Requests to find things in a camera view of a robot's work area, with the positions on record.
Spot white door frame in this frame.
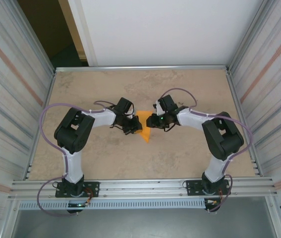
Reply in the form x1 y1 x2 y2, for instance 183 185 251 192
58 0 99 67

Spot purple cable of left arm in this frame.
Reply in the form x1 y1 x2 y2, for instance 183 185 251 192
36 100 121 217

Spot aluminium back frame rail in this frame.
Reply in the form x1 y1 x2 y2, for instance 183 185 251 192
55 64 230 73

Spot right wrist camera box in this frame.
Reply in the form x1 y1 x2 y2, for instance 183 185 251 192
152 99 164 116

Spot black base plate of left arm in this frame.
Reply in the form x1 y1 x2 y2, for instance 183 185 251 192
55 180 100 198

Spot aluminium corner post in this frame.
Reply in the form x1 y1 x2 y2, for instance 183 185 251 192
5 0 56 75
225 0 276 73

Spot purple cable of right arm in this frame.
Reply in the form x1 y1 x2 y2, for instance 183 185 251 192
159 88 254 214

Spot orange cloth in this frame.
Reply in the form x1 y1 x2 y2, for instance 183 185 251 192
134 110 154 144

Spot grey metal sheet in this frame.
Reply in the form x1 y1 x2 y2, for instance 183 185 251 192
11 198 277 238

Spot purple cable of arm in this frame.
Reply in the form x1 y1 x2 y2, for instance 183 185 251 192
159 88 254 214
36 100 121 217

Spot slotted grey cable duct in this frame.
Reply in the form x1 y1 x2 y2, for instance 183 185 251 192
18 199 207 210

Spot aluminium front rail beam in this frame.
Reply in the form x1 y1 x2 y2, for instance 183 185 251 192
7 176 279 200

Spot black base plate of right arm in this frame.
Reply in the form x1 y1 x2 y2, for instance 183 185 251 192
186 178 230 196

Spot aluminium side frame rail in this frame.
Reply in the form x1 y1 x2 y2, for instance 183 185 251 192
225 70 262 177
23 70 58 180

